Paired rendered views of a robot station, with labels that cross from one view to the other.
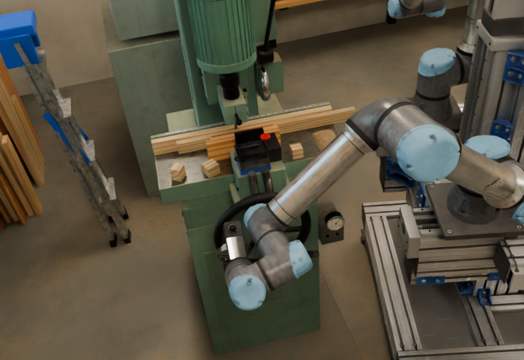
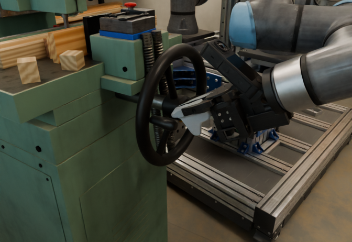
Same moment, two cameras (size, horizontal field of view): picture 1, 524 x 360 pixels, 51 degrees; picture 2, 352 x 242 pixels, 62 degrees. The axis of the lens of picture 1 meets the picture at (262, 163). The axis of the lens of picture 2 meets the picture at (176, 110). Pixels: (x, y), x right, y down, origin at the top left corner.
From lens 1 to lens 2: 1.23 m
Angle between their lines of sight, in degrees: 43
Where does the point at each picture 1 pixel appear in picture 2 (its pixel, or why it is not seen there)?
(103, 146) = not seen: outside the picture
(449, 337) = (265, 180)
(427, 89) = (185, 5)
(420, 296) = (225, 169)
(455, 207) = not seen: hidden behind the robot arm
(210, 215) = (82, 132)
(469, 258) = not seen: hidden behind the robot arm
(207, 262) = (82, 209)
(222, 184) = (93, 78)
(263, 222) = (279, 3)
